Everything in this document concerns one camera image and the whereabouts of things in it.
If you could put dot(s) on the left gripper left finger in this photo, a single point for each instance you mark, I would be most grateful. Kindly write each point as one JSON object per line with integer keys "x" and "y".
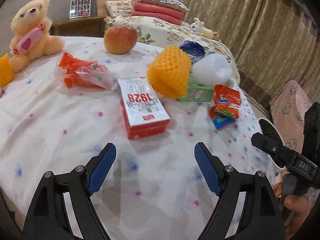
{"x": 47, "y": 215}

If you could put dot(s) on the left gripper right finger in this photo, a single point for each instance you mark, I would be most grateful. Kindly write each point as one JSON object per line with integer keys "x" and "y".
{"x": 260, "y": 217}

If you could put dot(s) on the orange blue snack packet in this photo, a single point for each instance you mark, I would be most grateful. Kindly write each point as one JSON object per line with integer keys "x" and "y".
{"x": 226, "y": 109}

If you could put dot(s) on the green milk carton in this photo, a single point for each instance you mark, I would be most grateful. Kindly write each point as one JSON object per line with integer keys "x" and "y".
{"x": 197, "y": 92}

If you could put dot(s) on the white foam fruit net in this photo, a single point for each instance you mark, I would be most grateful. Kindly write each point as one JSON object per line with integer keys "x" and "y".
{"x": 212, "y": 70}

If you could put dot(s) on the red white 1928 box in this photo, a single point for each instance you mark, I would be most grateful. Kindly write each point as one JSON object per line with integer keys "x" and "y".
{"x": 142, "y": 110}

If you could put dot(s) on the orange clear plastic wrapper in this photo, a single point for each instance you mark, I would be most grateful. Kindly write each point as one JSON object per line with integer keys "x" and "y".
{"x": 72, "y": 72}

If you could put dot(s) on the blue plastic wrapper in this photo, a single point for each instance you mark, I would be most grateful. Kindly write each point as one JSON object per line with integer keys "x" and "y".
{"x": 194, "y": 50}

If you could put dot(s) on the orange foam fruit net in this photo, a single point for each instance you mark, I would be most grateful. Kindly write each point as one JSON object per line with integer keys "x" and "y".
{"x": 168, "y": 74}

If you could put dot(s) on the person's right hand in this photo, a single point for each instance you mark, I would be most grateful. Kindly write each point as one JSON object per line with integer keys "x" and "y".
{"x": 301, "y": 206}

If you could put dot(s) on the pink heart cloth cover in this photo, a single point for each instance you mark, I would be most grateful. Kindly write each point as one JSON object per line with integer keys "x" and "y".
{"x": 288, "y": 108}

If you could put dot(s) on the beige patterned curtain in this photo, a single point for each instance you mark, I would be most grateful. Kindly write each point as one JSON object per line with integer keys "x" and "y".
{"x": 272, "y": 41}

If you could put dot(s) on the small orange foam net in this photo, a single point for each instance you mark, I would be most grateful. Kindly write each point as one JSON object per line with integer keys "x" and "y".
{"x": 6, "y": 74}

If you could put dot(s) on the white floral bedsheet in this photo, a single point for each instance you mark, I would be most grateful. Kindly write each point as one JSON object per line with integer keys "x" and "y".
{"x": 154, "y": 190}

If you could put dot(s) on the yellow brown plush toy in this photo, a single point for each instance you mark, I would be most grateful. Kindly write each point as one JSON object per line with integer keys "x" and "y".
{"x": 214, "y": 35}

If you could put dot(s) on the white rabbit plush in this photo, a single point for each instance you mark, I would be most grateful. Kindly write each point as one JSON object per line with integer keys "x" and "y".
{"x": 197, "y": 26}

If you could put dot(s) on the beige teddy bear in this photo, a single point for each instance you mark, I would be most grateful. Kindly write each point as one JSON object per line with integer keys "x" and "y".
{"x": 32, "y": 39}

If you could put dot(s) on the red yellow apple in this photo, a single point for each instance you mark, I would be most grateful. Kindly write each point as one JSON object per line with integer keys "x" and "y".
{"x": 120, "y": 39}

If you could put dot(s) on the wooden nightstand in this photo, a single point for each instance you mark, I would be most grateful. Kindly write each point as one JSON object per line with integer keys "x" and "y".
{"x": 87, "y": 27}

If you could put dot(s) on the floral quilt bed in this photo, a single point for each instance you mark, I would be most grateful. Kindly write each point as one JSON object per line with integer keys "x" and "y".
{"x": 161, "y": 33}

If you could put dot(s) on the folded red blanket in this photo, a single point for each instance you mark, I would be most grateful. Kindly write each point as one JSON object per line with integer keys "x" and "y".
{"x": 157, "y": 11}

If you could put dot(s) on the floral cream pillow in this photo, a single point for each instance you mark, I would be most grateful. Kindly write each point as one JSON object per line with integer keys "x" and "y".
{"x": 116, "y": 8}

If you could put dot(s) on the blue white pillow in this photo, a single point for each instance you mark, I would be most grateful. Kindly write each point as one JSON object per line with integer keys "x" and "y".
{"x": 173, "y": 4}

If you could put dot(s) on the photo grid frame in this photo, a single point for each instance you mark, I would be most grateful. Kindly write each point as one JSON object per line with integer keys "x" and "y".
{"x": 79, "y": 9}

